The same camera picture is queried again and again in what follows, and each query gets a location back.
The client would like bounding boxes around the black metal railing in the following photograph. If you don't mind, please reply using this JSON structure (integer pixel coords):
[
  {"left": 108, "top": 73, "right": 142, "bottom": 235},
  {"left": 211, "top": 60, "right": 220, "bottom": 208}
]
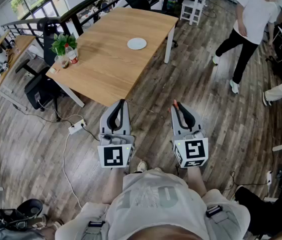
[{"left": 0, "top": 0, "right": 162, "bottom": 50}]

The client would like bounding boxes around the wooden table with white legs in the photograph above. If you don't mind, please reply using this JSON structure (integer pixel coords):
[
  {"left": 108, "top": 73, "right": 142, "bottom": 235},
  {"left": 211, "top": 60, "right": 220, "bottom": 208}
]
[{"left": 45, "top": 6, "right": 179, "bottom": 109}]

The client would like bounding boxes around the white plate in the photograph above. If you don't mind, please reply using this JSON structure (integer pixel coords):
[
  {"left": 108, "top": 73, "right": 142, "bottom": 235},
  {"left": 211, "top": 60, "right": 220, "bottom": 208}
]
[{"left": 127, "top": 37, "right": 148, "bottom": 51}]

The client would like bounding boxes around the person's right forearm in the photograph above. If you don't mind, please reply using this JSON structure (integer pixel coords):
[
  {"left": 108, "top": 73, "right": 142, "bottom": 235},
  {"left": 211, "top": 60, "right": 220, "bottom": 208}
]
[{"left": 185, "top": 167, "right": 208, "bottom": 199}]

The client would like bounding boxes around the white cable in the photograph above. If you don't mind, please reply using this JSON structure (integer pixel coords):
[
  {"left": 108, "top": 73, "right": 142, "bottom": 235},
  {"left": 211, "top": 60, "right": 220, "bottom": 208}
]
[{"left": 62, "top": 131, "right": 83, "bottom": 210}]

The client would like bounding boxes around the person's light shoe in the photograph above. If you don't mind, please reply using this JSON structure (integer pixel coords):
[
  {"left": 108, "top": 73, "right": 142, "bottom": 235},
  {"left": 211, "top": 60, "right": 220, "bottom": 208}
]
[{"left": 136, "top": 160, "right": 149, "bottom": 174}]

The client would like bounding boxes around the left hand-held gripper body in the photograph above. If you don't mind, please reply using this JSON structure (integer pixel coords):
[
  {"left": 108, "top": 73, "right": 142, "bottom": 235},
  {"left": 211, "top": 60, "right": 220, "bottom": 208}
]
[{"left": 97, "top": 133, "right": 135, "bottom": 169}]

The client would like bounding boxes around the black bag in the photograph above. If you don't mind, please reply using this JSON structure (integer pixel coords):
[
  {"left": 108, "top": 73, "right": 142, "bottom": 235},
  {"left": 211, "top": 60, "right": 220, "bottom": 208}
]
[{"left": 233, "top": 185, "right": 282, "bottom": 236}]

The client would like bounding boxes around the black padded office chair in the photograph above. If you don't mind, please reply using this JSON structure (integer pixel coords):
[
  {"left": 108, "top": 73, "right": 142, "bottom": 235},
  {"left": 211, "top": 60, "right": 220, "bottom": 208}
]
[{"left": 14, "top": 58, "right": 69, "bottom": 122}]

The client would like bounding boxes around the red label plastic bottle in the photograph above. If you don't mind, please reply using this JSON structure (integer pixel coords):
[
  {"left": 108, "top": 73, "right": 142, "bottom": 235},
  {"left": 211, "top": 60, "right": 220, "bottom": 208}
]
[{"left": 64, "top": 43, "right": 79, "bottom": 65}]

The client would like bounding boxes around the wooden side desk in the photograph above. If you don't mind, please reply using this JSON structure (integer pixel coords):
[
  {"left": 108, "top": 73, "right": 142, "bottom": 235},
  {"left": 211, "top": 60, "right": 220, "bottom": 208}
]
[{"left": 0, "top": 35, "right": 37, "bottom": 110}]

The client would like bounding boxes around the clear glass jar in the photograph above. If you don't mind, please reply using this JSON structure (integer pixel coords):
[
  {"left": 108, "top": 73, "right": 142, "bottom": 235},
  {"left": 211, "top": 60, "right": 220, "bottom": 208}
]
[{"left": 54, "top": 54, "right": 70, "bottom": 70}]

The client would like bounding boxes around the person's light printed shirt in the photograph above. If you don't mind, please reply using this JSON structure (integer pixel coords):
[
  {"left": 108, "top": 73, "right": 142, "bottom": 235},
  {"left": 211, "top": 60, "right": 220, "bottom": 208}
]
[{"left": 55, "top": 167, "right": 252, "bottom": 240}]

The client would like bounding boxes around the grey harness strap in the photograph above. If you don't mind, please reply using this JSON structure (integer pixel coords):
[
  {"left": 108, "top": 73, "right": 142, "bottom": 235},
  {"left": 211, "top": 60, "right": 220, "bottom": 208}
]
[
  {"left": 83, "top": 220, "right": 109, "bottom": 240},
  {"left": 204, "top": 203, "right": 242, "bottom": 240}
]

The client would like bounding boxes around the black headset gear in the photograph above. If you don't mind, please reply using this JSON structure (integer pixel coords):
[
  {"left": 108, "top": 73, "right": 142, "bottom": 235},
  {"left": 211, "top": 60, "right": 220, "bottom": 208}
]
[{"left": 0, "top": 198, "right": 44, "bottom": 232}]

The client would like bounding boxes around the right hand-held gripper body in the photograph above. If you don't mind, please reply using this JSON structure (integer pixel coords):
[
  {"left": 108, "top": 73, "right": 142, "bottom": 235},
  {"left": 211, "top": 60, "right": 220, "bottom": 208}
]
[{"left": 171, "top": 130, "right": 209, "bottom": 169}]

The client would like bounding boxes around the person's left forearm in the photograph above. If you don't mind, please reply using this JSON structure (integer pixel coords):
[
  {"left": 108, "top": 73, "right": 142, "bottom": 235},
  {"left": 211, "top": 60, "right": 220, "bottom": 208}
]
[{"left": 102, "top": 167, "right": 130, "bottom": 205}]

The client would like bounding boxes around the green potted plant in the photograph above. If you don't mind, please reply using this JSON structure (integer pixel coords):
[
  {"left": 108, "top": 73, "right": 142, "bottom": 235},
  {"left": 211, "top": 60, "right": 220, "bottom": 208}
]
[{"left": 49, "top": 32, "right": 79, "bottom": 58}]

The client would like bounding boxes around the white stool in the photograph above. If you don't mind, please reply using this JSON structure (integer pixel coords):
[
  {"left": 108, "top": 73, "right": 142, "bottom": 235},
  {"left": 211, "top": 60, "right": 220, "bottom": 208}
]
[{"left": 180, "top": 0, "right": 204, "bottom": 26}]

